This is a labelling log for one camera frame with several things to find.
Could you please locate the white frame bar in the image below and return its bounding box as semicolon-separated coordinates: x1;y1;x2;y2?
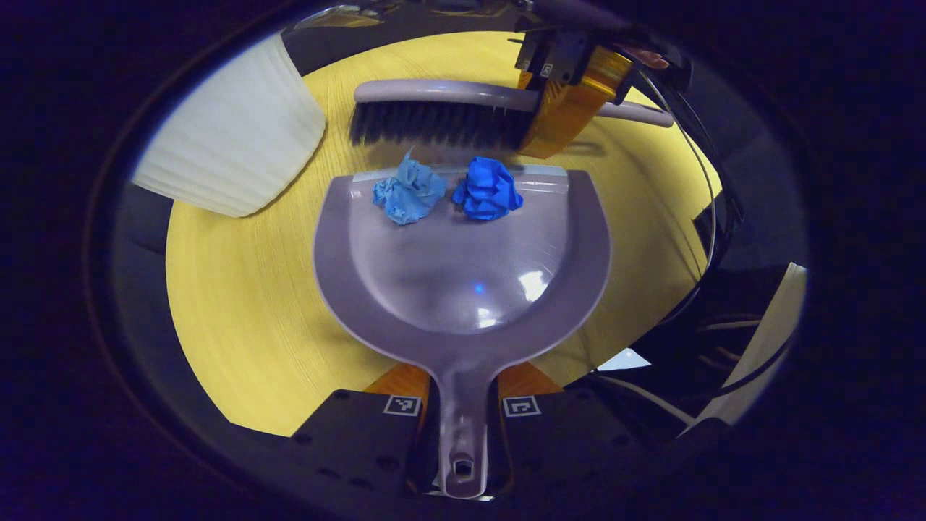
680;262;808;435

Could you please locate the light blue paper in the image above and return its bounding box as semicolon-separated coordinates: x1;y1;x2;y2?
372;148;449;226

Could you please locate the white ribbed garbage bin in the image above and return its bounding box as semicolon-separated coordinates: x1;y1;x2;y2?
132;33;328;219

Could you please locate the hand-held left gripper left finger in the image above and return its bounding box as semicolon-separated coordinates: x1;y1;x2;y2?
288;362;436;500

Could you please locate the small grey dustpan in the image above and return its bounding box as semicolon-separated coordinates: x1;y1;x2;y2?
313;165;613;501

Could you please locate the small grey broom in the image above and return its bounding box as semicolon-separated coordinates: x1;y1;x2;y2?
349;78;676;152

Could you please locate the dark blue paper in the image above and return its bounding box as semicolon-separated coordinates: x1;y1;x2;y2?
451;156;524;222

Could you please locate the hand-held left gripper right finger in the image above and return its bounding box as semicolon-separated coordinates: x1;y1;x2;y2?
490;361;655;500

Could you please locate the thin gripper cable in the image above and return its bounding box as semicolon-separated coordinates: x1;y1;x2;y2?
635;69;724;326

